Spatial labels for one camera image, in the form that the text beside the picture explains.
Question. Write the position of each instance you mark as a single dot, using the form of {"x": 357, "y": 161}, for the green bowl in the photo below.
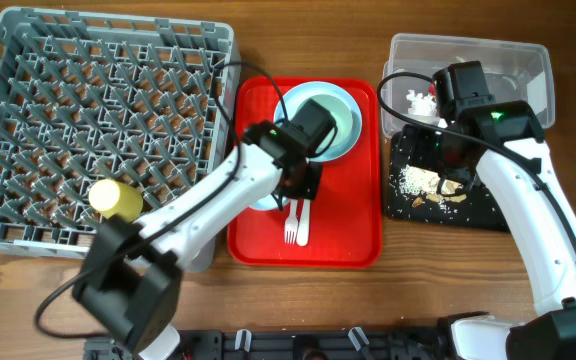
{"x": 344, "y": 117}

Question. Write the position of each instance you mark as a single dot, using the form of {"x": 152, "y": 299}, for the clear plastic waste bin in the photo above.
{"x": 513, "y": 70}

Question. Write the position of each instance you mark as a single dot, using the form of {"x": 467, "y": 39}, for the yellow plastic cup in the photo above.
{"x": 109, "y": 197}

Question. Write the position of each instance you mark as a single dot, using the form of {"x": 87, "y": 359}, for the light blue small bowl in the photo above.
{"x": 266, "y": 203}

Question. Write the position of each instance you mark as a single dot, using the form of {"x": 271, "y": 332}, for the red snack wrapper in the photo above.
{"x": 432, "y": 90}

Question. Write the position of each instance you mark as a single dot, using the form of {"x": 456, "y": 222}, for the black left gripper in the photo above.
{"x": 312, "y": 187}

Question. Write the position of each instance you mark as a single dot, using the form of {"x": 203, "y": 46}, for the white plastic spoon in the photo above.
{"x": 304, "y": 224}

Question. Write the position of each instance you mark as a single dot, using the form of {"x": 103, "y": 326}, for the white plastic fork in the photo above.
{"x": 291, "y": 223}

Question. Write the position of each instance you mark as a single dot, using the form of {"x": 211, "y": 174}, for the light blue plate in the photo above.
{"x": 355, "y": 120}

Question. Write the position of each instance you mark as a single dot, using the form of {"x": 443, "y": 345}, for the white napkin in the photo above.
{"x": 421, "y": 104}

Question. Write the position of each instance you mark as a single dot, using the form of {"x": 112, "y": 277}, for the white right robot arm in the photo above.
{"x": 502, "y": 146}

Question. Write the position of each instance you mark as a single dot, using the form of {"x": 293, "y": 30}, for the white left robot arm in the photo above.
{"x": 131, "y": 276}

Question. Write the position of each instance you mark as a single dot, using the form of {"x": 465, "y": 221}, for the black waste tray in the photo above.
{"x": 479, "y": 210}

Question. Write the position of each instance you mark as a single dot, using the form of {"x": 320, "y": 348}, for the rice and food scraps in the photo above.
{"x": 420, "y": 187}

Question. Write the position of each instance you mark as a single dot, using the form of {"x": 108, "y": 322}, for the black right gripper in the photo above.
{"x": 420, "y": 153}

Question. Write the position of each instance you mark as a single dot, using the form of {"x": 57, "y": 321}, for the grey plastic dishwasher rack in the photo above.
{"x": 89, "y": 96}

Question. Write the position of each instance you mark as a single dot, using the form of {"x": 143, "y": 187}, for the red plastic tray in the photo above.
{"x": 345, "y": 218}

